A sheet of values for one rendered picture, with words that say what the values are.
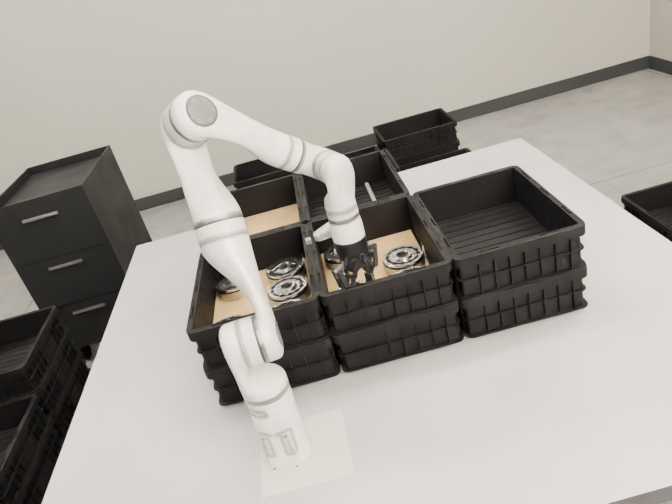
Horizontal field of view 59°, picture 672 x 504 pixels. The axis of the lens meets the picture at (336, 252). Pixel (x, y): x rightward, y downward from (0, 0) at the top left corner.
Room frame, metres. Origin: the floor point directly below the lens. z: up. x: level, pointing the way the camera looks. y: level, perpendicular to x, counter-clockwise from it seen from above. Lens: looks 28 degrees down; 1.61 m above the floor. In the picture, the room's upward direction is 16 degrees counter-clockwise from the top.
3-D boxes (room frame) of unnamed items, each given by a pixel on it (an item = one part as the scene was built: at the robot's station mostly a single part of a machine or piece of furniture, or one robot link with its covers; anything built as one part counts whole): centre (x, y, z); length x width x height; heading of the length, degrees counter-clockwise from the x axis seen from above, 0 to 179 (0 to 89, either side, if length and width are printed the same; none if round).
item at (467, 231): (1.28, -0.39, 0.87); 0.40 x 0.30 x 0.11; 0
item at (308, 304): (1.28, 0.21, 0.92); 0.40 x 0.30 x 0.02; 0
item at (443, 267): (1.28, -0.09, 0.92); 0.40 x 0.30 x 0.02; 0
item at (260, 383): (0.91, 0.20, 0.95); 0.09 x 0.09 x 0.17; 4
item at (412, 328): (1.28, -0.09, 0.76); 0.40 x 0.30 x 0.12; 0
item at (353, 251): (1.19, -0.04, 0.96); 0.08 x 0.08 x 0.09
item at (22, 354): (1.90, 1.26, 0.37); 0.40 x 0.30 x 0.45; 0
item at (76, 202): (2.84, 1.22, 0.45); 0.62 x 0.45 x 0.90; 0
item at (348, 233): (1.21, -0.03, 1.03); 0.11 x 0.09 x 0.06; 40
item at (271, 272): (1.39, 0.14, 0.86); 0.10 x 0.10 x 0.01
